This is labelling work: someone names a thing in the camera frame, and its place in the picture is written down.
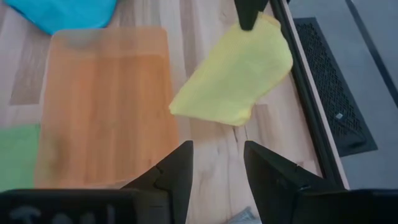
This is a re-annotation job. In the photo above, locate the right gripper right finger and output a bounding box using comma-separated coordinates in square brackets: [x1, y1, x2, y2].
[244, 140, 345, 224]

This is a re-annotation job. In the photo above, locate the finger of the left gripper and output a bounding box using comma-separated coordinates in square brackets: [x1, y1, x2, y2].
[233, 0, 250, 31]
[249, 0, 270, 31]

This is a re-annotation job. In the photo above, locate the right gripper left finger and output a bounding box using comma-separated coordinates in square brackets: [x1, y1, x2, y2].
[121, 139, 194, 224]

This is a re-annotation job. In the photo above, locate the grey waffle microfiber towel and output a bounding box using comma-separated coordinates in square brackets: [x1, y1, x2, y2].
[226, 207, 262, 224]

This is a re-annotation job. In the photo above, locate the yellow microfiber towel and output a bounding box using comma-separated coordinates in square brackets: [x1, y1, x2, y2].
[169, 12, 294, 127]

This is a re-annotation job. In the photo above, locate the green microfiber towel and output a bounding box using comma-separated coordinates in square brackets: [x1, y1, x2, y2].
[0, 123, 41, 192]

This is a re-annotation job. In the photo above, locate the turquoise microfiber towel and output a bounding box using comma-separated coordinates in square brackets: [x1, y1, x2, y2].
[2, 0, 118, 35]

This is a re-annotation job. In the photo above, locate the orange translucent plastic basket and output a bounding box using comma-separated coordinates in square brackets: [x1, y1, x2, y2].
[33, 26, 180, 190]

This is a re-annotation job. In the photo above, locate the black aluminium table frame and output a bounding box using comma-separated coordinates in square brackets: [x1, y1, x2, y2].
[269, 0, 348, 190]

